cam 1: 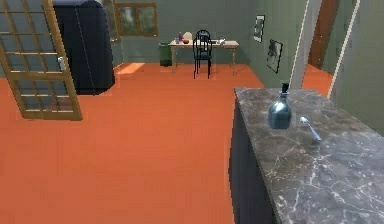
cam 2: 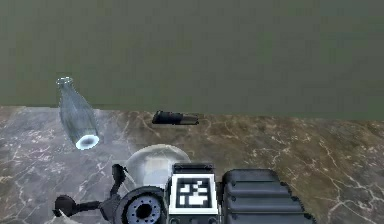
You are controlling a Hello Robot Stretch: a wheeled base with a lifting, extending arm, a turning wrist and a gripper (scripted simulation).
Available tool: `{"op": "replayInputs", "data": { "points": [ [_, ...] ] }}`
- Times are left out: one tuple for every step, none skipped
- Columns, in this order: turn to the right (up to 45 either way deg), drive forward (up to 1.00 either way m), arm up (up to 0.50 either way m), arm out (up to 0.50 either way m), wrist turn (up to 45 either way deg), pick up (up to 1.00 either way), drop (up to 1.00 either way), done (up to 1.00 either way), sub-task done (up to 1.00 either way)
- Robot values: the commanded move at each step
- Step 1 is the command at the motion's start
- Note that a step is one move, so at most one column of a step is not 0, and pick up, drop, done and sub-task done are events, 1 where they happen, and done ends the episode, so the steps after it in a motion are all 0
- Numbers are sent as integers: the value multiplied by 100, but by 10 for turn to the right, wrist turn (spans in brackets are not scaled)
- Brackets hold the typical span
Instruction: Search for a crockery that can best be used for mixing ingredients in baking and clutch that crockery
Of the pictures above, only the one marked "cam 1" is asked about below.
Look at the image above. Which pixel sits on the black chair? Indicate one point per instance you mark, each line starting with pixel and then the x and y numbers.
pixel 202 53

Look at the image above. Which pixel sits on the dark green bin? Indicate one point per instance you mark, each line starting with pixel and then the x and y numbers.
pixel 165 54

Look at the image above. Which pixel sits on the red bowl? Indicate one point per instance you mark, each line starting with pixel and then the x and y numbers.
pixel 185 41

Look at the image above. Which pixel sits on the purple bottle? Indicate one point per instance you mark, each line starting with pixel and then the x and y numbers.
pixel 180 36

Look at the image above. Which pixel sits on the silver kettle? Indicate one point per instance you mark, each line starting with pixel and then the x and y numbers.
pixel 221 41

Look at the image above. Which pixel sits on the pale bread loaf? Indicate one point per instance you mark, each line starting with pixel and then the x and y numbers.
pixel 187 35

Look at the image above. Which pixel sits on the light wooden table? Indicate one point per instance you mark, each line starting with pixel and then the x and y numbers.
pixel 230 44

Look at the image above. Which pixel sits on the blue glass spray bottle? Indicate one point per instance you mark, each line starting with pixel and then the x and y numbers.
pixel 280 113

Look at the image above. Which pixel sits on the silver spoon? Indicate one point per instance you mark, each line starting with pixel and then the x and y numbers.
pixel 310 128

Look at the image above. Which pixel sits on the narrow wooden framed window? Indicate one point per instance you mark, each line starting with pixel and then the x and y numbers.
pixel 111 23

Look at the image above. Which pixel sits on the black fridge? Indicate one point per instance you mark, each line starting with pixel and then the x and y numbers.
pixel 86 46

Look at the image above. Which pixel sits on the marble top dark counter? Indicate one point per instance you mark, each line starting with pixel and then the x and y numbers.
pixel 316 166

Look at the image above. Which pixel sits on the brown wooden room door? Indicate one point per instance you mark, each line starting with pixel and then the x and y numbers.
pixel 321 33

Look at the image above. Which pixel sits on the wooden glass-paned room door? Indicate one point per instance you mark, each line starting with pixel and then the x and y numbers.
pixel 36 63

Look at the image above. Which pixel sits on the large framed wall picture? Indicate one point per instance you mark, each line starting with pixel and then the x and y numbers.
pixel 274 56

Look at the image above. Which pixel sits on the small framed wall picture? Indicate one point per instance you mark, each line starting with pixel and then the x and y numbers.
pixel 259 28

